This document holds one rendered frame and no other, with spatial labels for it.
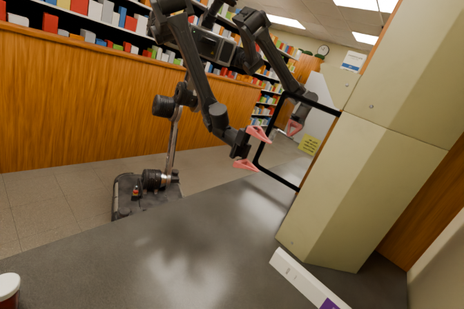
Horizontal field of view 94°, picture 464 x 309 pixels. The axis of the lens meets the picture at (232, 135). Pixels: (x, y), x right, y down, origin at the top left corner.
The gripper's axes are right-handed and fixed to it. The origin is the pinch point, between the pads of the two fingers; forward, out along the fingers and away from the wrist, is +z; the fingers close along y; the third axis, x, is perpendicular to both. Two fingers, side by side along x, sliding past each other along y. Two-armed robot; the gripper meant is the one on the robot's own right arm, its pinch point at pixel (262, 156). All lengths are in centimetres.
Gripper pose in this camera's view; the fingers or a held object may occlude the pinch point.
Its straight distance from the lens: 65.9
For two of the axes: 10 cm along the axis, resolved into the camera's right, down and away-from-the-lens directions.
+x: 6.3, -0.4, 7.8
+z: 7.1, 4.5, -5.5
